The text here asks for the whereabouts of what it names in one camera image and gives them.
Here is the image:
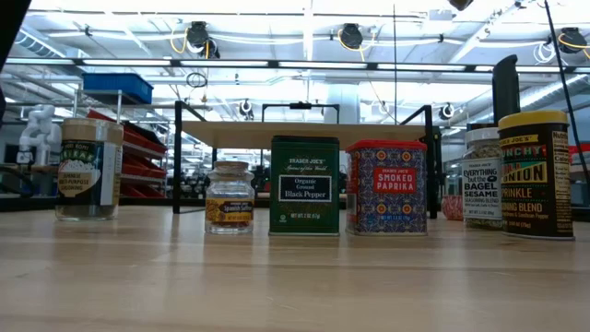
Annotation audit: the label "furikake jar tan lid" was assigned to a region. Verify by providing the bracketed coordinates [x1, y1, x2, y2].
[54, 117, 124, 221]

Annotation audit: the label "red bin rack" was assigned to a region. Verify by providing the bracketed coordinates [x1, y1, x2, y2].
[86, 108, 169, 200]

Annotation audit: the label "wooden shelf riser black legs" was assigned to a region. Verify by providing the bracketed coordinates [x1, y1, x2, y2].
[172, 100, 439, 219]

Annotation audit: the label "long ceiling light strip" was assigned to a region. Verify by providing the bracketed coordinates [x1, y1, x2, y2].
[0, 55, 590, 75]

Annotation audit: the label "chili onion jar yellow lid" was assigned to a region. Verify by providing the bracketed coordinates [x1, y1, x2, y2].
[497, 109, 576, 242]

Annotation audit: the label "dark green spice tin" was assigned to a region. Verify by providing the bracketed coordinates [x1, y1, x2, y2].
[268, 135, 341, 237]

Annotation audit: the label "blue storage bin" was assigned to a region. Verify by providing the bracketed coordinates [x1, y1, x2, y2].
[81, 72, 155, 105]

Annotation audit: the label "white building column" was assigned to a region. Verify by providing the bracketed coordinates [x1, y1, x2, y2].
[322, 82, 363, 125]

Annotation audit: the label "black cylindrical post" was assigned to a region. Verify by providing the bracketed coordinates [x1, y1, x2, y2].
[490, 53, 523, 125]

